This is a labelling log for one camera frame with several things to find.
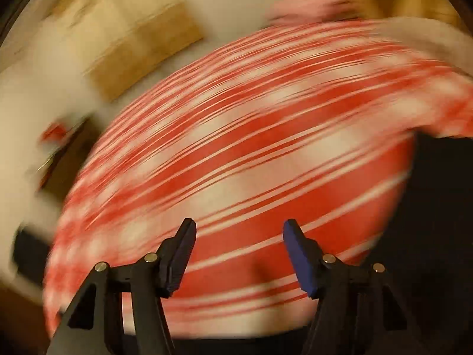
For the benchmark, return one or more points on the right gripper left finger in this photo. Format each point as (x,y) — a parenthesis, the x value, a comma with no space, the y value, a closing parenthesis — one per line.
(94,320)

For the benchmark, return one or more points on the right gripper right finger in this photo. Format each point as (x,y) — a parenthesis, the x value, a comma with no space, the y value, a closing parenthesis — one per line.
(359,310)

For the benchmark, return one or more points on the black pants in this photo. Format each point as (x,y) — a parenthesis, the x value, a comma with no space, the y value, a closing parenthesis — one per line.
(426,248)

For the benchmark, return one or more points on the black folding chair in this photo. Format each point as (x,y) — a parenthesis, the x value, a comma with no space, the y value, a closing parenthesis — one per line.
(29,254)

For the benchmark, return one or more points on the brown wooden desk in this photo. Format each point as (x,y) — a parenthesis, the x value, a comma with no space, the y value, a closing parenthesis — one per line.
(60,170)

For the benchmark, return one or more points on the red plaid bed sheet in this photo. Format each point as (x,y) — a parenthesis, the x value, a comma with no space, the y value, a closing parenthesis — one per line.
(313,123)

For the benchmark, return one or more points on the beige patterned curtain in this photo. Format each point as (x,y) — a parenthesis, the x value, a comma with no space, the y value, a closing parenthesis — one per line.
(118,42)

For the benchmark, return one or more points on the pink pillow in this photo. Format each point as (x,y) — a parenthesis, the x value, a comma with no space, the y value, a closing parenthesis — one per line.
(298,12)

